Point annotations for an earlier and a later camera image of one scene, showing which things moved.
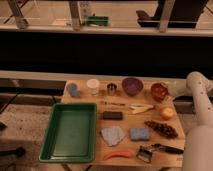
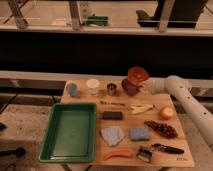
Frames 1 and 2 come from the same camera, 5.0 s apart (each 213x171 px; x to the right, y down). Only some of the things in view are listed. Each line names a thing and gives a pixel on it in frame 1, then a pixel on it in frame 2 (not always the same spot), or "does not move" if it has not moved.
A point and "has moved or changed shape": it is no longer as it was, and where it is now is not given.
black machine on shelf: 184,14 does not move
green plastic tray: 71,133 does not move
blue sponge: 139,133 does not move
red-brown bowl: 158,90 has moved or changed shape
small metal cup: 111,89 does not move
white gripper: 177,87 to 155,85
